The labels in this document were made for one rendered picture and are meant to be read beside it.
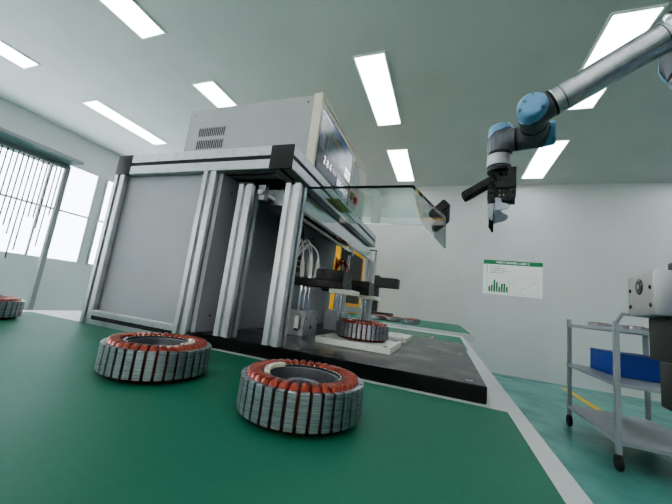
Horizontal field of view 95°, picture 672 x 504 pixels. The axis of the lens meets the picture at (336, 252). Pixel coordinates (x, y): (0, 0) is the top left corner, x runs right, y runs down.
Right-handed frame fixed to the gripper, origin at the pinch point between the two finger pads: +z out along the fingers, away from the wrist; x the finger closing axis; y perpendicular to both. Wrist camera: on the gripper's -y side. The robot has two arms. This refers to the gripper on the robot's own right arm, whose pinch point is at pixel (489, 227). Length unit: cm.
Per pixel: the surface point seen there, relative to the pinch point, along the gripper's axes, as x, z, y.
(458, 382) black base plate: -64, 38, -1
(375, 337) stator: -50, 36, -18
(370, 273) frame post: -6.5, 18.7, -37.2
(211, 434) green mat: -92, 40, -15
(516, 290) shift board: 498, -24, 32
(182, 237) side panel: -71, 21, -52
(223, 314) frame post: -69, 35, -40
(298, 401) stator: -88, 38, -10
